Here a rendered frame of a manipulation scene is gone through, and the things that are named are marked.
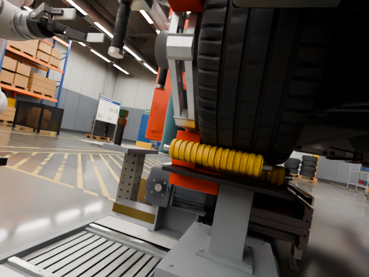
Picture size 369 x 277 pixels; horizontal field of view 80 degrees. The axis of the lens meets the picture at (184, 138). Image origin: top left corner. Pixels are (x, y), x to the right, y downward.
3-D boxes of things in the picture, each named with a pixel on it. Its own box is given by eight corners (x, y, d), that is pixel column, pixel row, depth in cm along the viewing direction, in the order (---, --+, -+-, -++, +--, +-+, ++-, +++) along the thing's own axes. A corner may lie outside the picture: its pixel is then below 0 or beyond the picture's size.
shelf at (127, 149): (127, 153, 121) (128, 148, 121) (101, 148, 126) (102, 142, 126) (158, 154, 162) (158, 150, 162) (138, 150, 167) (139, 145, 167)
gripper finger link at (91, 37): (85, 40, 76) (87, 42, 77) (102, 42, 74) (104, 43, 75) (87, 32, 76) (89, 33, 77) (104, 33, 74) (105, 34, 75)
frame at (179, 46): (178, 119, 47) (224, -123, 48) (150, 115, 49) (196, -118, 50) (216, 139, 99) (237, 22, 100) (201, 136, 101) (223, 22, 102)
